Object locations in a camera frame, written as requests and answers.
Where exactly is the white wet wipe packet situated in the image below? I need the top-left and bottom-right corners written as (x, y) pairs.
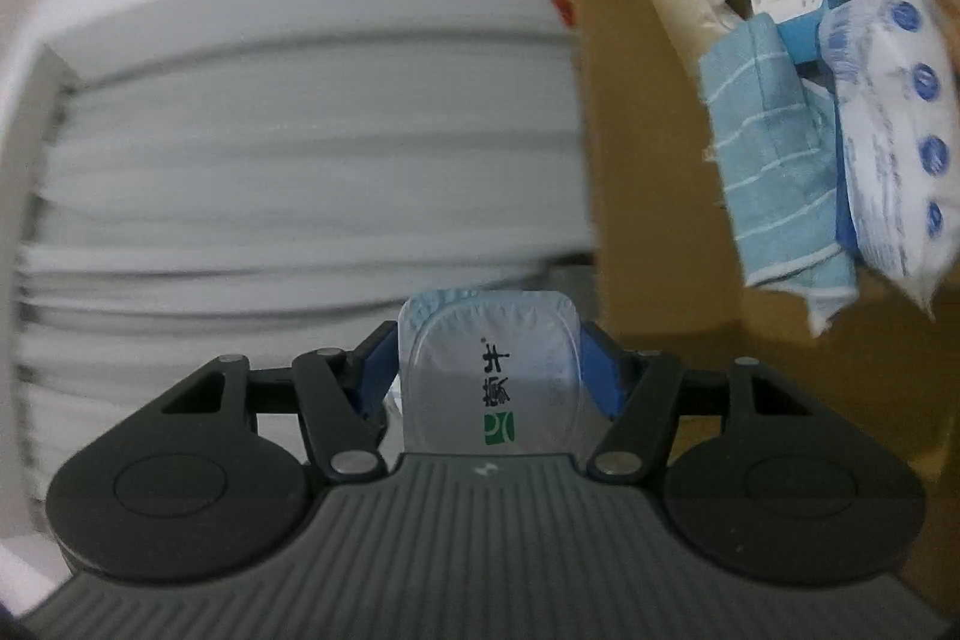
top-left (397, 289), bottom-right (590, 455)

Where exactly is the light blue checked towel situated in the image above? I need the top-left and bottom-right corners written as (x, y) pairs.
top-left (700, 14), bottom-right (859, 336)

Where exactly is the cardboard box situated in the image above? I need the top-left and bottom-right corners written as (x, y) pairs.
top-left (574, 0), bottom-right (958, 612)

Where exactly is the blue boxed pack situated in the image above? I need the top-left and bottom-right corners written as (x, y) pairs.
top-left (778, 0), bottom-right (861, 260)

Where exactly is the blue dotted wipes pack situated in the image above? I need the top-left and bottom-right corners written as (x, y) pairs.
top-left (818, 0), bottom-right (958, 312)

